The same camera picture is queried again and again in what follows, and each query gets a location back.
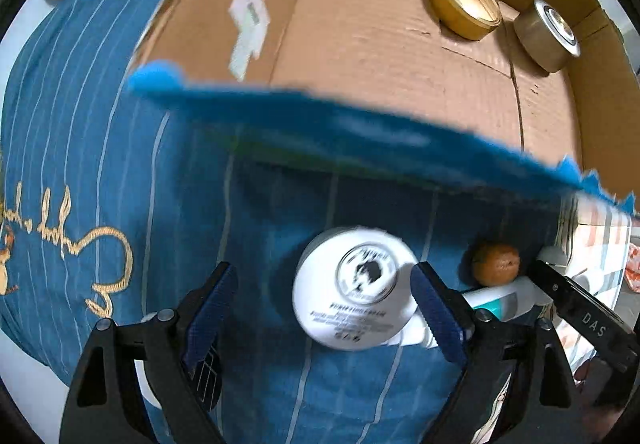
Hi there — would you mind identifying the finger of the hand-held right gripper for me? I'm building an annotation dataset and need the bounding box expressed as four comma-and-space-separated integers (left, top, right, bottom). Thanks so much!
527, 259, 640, 373

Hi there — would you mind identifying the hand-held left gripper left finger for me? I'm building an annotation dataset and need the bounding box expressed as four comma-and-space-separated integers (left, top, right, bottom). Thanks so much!
59, 262, 240, 444

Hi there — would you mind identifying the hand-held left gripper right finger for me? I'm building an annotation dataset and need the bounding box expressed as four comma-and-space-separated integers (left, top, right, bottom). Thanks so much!
410, 261, 591, 444

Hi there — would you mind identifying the white round cream jar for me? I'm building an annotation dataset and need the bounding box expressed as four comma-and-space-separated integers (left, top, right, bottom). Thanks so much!
291, 227, 421, 351

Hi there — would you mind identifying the blue foil packet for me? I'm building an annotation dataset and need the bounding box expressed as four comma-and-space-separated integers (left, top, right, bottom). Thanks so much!
127, 64, 638, 217

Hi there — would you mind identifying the cardboard box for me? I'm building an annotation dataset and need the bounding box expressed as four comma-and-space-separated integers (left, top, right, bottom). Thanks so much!
131, 0, 640, 217

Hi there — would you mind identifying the white and teal tube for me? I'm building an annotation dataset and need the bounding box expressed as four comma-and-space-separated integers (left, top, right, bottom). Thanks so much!
402, 277, 549, 350

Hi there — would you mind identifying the orange and white cloth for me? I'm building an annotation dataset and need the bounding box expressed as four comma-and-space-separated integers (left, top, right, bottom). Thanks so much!
622, 241, 640, 295

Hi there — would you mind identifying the brown walnut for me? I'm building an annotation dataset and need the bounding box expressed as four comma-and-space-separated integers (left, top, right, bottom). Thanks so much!
471, 243, 522, 286

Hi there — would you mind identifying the checked pale cloth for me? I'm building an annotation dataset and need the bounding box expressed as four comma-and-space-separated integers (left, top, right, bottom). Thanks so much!
550, 194, 636, 375

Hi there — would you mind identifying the blue striped blanket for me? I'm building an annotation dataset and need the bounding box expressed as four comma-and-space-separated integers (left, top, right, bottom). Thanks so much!
0, 0, 568, 444

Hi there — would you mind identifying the silver round tin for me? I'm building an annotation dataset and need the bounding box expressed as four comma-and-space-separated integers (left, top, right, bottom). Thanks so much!
513, 0, 582, 74

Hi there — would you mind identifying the gold round tin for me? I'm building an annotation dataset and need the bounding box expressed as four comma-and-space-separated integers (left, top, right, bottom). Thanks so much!
430, 0, 502, 41

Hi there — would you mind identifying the white paper label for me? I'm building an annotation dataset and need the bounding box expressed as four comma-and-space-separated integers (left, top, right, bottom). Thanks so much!
229, 0, 271, 32

